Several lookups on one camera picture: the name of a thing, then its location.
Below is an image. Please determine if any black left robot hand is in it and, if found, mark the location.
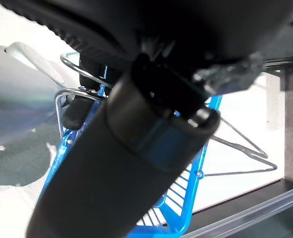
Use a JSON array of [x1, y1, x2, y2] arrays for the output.
[[0, 0, 293, 238]]

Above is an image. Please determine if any black store shelf board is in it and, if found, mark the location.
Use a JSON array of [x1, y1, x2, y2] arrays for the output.
[[181, 178, 293, 238]]

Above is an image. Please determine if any blue plastic shopping basket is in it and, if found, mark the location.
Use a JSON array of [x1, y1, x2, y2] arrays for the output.
[[37, 53, 278, 238]]

